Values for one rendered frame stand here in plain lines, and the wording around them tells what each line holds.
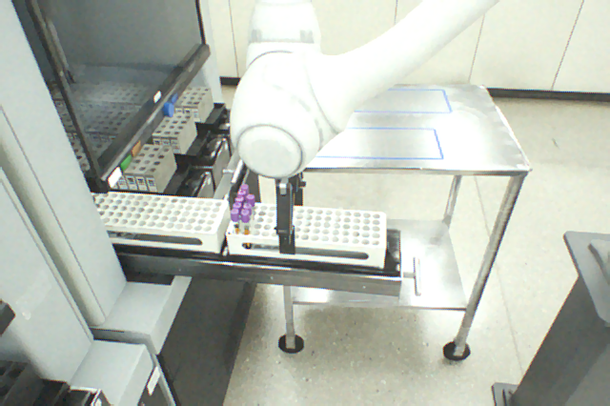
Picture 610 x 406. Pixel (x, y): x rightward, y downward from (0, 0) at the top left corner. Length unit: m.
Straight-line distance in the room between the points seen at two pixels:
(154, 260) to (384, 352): 1.02
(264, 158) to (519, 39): 2.82
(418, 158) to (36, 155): 0.80
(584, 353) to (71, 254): 1.09
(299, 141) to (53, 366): 0.55
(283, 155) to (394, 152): 0.70
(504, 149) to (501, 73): 2.07
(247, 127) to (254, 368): 1.29
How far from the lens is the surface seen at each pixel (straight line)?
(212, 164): 1.17
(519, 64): 3.30
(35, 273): 0.78
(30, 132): 0.75
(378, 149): 1.17
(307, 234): 0.86
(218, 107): 1.38
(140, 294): 0.99
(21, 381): 0.78
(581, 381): 1.34
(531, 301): 2.03
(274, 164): 0.50
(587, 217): 2.53
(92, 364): 0.92
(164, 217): 0.95
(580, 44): 3.35
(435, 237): 1.75
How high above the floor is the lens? 1.45
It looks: 41 degrees down
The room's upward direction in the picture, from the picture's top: 1 degrees counter-clockwise
